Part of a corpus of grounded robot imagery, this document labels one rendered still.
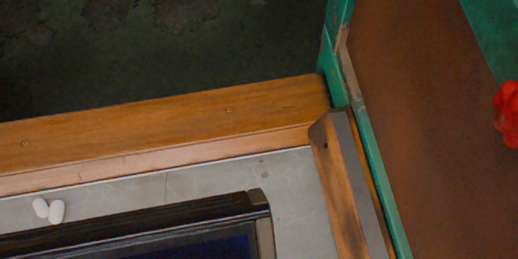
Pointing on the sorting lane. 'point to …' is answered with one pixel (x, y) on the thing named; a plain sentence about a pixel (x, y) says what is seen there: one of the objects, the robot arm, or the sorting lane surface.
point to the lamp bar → (158, 233)
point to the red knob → (507, 112)
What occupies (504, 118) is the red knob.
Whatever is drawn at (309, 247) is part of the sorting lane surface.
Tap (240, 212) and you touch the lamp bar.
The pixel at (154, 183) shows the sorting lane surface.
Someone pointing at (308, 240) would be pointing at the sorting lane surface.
